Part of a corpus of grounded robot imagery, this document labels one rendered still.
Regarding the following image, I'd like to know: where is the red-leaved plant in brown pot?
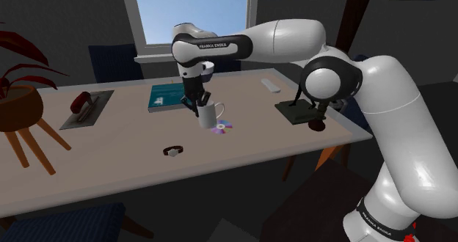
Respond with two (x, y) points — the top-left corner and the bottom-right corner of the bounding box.
(0, 0), (78, 176)

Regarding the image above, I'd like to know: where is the brown wristwatch with white face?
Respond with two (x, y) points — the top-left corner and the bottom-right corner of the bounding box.
(162, 145), (184, 158)

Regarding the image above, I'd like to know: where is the window with grey frame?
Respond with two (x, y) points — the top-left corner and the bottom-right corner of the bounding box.
(119, 0), (261, 64)

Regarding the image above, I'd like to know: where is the white mug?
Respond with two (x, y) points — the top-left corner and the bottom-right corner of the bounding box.
(196, 100), (226, 130)

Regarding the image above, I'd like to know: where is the blue chair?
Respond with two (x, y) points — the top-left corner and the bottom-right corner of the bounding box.
(87, 43), (145, 84)
(210, 59), (241, 74)
(0, 202), (155, 242)

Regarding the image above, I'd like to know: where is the beige table with wooden legs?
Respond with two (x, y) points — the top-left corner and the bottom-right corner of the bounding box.
(0, 67), (374, 219)

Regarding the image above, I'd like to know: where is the grey trowel with red handle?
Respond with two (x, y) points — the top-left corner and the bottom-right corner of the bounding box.
(59, 89), (115, 131)

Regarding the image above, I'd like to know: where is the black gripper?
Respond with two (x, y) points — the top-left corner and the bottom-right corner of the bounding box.
(180, 75), (212, 118)

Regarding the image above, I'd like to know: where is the shiny compact disc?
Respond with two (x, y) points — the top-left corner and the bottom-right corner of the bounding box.
(210, 120), (233, 135)

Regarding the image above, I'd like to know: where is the dark figure on green base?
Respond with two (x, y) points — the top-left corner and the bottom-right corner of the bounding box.
(274, 82), (327, 133)

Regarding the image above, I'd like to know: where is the teal book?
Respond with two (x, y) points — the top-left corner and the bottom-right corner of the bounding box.
(148, 82), (189, 114)

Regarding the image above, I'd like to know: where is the white remote control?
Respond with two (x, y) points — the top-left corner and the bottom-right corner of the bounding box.
(260, 78), (281, 94)

